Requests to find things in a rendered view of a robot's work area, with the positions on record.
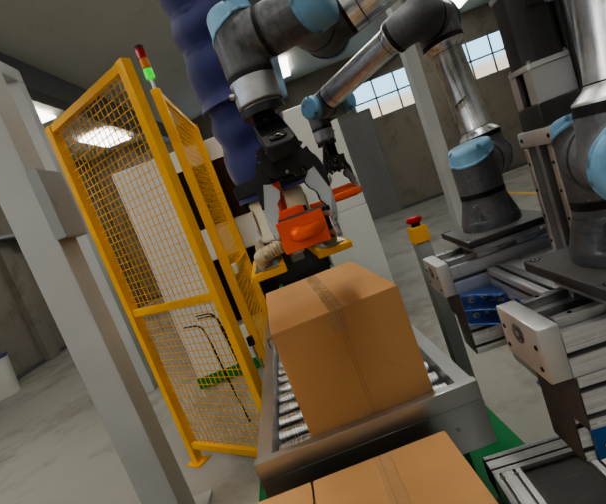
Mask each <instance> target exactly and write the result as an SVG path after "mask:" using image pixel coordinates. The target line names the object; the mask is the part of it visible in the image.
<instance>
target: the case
mask: <svg viewBox="0 0 606 504"><path fill-rule="evenodd" d="M266 302H267V309H268V317H269V324H270V332H271V337H272V340H273V342H274V345H275V347H276V350H277V352H278V355H279V357H280V360H281V362H282V365H283V367H284V370H285V372H286V375H287V377H288V380H289V382H290V385H291V387H292V390H293V393H294V395H295V398H296V400H297V403H298V405H299V408H300V410H301V413H302V415H303V418H304V420H305V423H306V425H307V428H308V430H309V433H310V435H311V438H313V437H315V436H318V435H321V434H323V433H326V432H328V431H331V430H333V429H336V428H339V427H341V426H344V425H346V424H349V423H352V422H354V421H357V420H359V419H362V418H365V417H367V416H370V415H372V414H375V413H378V412H380V411H383V410H385V409H388V408H391V407H393V406H396V405H398V404H401V403H403V402H406V401H409V400H411V399H414V398H416V397H419V396H422V395H424V394H427V393H429V392H432V391H434V390H433V387H432V384H431V382H430V379H429V376H428V373H427V370H426V367H425V364H424V361H423V358H422V356H421V353H420V350H419V347H418V344H417V341H416V338H415V335H414V332H413V329H412V327H411V324H410V321H409V318H408V315H407V312H406V309H405V306H404V303H403V300H402V298H401V295H400V292H399V289H398V286H397V285H396V284H394V283H392V282H390V281H388V280H386V279H385V278H383V277H381V276H379V275H377V274H375V273H373V272H371V271H369V270H367V269H365V268H363V267H361V266H360V265H358V264H356V263H354V262H352V261H348V262H346V263H343V264H341V265H338V266H336V267H333V268H330V269H328V270H325V271H323V272H320V273H318V274H315V275H312V276H310V277H307V278H305V279H302V280H300V281H297V282H295V283H292V284H289V285H287V286H284V287H282V288H279V289H277V290H274V291H271V292H269V293H266Z"/></svg>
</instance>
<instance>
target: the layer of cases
mask: <svg viewBox="0 0 606 504"><path fill-rule="evenodd" d="M313 487H314V488H313ZM255 504H499V503H498V502H497V501H496V499H495V498H494V497H493V495H492V494H491V493H490V491H489V490H488V488H487V487H486V486H485V484H484V483H483V482H482V480H481V479H480V478H479V476H478V475H477V474H476V472H475V471H474V470H473V468H472V467H471V465H470V464H469V463H468V461H467V460H466V459H465V457H464V456H463V455H462V453H461V452H460V451H459V449H458V448H457V447H456V445H455V444H454V442H453V441H452V440H451V438H450V437H449V436H448V434H447V433H446V432H445V431H441V432H438V433H436V434H433V435H431V436H428V437H426V438H423V439H420V440H418V441H415V442H413V443H410V444H408V445H405V446H402V447H400V448H397V449H395V450H392V451H389V452H387V453H384V454H382V455H379V456H377V457H374V458H371V459H369V460H366V461H364V462H361V463H359V464H356V465H353V466H351V467H348V468H346V469H343V470H340V471H338V472H335V473H333V474H330V475H328V476H325V477H322V478H320V479H317V480H315V481H313V486H312V483H311V482H310V483H307V484H304V485H302V486H299V487H297V488H294V489H291V490H289V491H286V492H284V493H281V494H279V495H276V496H273V497H271V498H268V499H266V500H263V501H261V502H258V503H255Z"/></svg>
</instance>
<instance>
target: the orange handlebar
mask: <svg viewBox="0 0 606 504"><path fill-rule="evenodd" d="M361 192H362V188H361V186H356V187H351V188H347V189H343V190H342V192H341V193H338V194H336V195H334V198H335V201H336V202H337V201H340V200H343V199H345V198H348V197H351V196H353V195H356V194H359V193H361ZM320 205H325V204H324V203H323V202H321V201H317V202H314V203H312V204H310V207H311V208H315V207H317V206H320ZM325 227H326V224H325V222H324V221H323V220H321V219H316V220H313V221H311V222H309V223H306V224H303V225H301V226H297V227H295V228H293V229H292V230H291V232H290V238H291V239H292V240H294V241H301V240H305V239H307V238H310V237H313V236H315V235H318V234H320V233H322V232H323V231H324V230H325Z"/></svg>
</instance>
